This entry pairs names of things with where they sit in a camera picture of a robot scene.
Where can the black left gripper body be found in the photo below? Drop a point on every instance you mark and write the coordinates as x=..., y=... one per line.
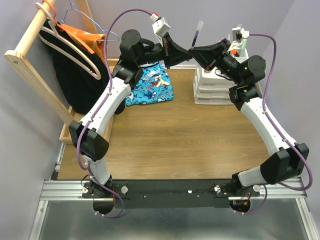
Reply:
x=156, y=54

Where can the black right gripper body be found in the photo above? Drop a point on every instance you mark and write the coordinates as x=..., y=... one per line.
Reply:
x=228, y=65

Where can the orange black highlighter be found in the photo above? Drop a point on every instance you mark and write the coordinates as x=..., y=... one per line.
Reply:
x=234, y=52

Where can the mint grey highlighter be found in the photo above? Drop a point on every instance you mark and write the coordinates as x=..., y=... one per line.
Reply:
x=242, y=52

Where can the dark purple pen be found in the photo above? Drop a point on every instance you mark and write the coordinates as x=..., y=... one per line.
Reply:
x=197, y=32

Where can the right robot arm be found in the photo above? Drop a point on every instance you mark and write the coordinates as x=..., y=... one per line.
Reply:
x=286, y=156

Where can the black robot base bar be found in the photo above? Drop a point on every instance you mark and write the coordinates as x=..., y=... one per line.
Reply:
x=167, y=193

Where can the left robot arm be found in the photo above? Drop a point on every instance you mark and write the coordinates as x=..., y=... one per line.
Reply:
x=87, y=134

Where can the white drawer organizer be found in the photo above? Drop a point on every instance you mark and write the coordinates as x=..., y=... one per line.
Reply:
x=211, y=88

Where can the blue shark print cloth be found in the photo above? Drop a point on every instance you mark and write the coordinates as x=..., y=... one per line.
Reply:
x=154, y=86

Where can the orange garment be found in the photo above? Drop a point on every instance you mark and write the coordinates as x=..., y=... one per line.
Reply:
x=89, y=43

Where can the black hanging garment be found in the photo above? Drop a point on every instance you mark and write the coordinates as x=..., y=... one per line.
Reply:
x=79, y=88

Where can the white wooden hanger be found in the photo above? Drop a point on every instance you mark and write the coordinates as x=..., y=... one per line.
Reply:
x=92, y=70

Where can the orange hanger hook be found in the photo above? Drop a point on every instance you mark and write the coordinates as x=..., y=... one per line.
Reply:
x=51, y=5

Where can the wooden clothes rack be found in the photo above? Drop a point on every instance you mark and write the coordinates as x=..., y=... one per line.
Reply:
x=18, y=60

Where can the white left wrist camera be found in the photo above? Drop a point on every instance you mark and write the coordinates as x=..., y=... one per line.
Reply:
x=160, y=27

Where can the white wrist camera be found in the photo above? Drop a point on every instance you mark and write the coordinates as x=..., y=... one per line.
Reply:
x=160, y=27
x=239, y=35

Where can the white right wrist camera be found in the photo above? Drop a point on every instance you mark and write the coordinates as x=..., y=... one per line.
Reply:
x=239, y=35

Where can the blue wire hanger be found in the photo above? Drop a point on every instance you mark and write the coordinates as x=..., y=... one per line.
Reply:
x=82, y=7

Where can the aluminium rail frame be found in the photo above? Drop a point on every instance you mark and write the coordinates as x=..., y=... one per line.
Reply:
x=171, y=165

